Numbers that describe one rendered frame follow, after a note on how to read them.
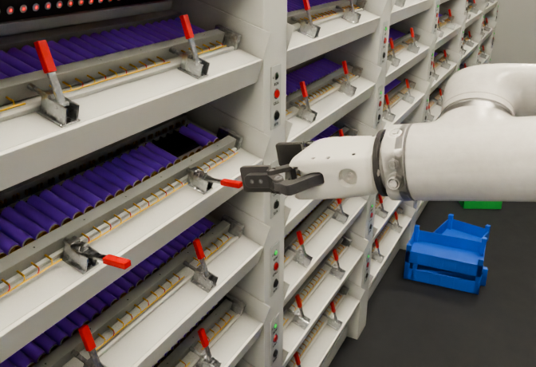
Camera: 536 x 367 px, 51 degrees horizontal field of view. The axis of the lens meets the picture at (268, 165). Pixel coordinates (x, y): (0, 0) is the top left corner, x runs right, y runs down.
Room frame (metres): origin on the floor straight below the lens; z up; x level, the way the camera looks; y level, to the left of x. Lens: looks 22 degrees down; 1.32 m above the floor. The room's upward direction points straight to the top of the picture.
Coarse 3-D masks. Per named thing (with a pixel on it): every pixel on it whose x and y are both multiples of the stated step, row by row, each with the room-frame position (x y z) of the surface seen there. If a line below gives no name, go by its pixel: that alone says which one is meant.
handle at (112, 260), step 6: (84, 246) 0.60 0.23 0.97; (84, 252) 0.60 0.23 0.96; (90, 252) 0.60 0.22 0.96; (96, 252) 0.60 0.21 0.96; (96, 258) 0.59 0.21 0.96; (102, 258) 0.58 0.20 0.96; (108, 258) 0.58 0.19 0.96; (114, 258) 0.58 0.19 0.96; (120, 258) 0.58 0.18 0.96; (126, 258) 0.58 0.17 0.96; (108, 264) 0.58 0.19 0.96; (114, 264) 0.58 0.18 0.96; (120, 264) 0.57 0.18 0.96; (126, 264) 0.57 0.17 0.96
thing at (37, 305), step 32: (224, 128) 1.01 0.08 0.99; (256, 160) 0.98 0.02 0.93; (192, 192) 0.82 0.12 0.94; (224, 192) 0.88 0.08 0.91; (128, 224) 0.71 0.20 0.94; (160, 224) 0.72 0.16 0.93; (192, 224) 0.81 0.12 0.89; (128, 256) 0.66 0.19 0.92; (32, 288) 0.55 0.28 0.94; (64, 288) 0.56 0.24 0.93; (96, 288) 0.61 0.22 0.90; (0, 320) 0.50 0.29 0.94; (32, 320) 0.51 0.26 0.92; (0, 352) 0.48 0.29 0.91
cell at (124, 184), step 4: (96, 168) 0.79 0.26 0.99; (100, 168) 0.79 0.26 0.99; (104, 168) 0.80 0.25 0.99; (96, 172) 0.79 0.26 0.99; (100, 172) 0.79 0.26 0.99; (104, 172) 0.79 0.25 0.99; (108, 172) 0.79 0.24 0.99; (104, 176) 0.78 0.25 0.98; (108, 176) 0.78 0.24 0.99; (112, 176) 0.78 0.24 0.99; (116, 176) 0.78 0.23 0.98; (108, 180) 0.78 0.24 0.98; (112, 180) 0.78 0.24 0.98; (116, 180) 0.77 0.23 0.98; (120, 180) 0.78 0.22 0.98; (124, 180) 0.78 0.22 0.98; (116, 184) 0.77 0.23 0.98; (120, 184) 0.77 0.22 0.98; (124, 184) 0.77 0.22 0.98; (128, 184) 0.77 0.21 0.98; (124, 188) 0.77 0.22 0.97
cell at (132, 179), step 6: (108, 162) 0.82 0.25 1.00; (108, 168) 0.80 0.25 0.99; (114, 168) 0.80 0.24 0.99; (120, 168) 0.81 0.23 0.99; (114, 174) 0.80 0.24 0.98; (120, 174) 0.80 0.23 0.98; (126, 174) 0.80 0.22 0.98; (126, 180) 0.79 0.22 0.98; (132, 180) 0.79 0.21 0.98; (138, 180) 0.79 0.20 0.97; (132, 186) 0.78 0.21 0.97
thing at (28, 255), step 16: (224, 144) 0.96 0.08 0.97; (192, 160) 0.88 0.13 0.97; (208, 160) 0.92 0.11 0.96; (224, 160) 0.93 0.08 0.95; (160, 176) 0.81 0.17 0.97; (176, 176) 0.83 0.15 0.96; (128, 192) 0.74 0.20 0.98; (144, 192) 0.76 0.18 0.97; (96, 208) 0.69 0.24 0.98; (112, 208) 0.70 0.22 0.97; (128, 208) 0.73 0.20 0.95; (144, 208) 0.74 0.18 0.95; (64, 224) 0.64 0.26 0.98; (80, 224) 0.65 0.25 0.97; (96, 224) 0.67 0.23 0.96; (48, 240) 0.61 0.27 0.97; (16, 256) 0.57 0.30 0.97; (32, 256) 0.58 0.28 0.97; (48, 256) 0.59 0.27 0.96; (0, 272) 0.54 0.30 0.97; (16, 272) 0.56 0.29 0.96
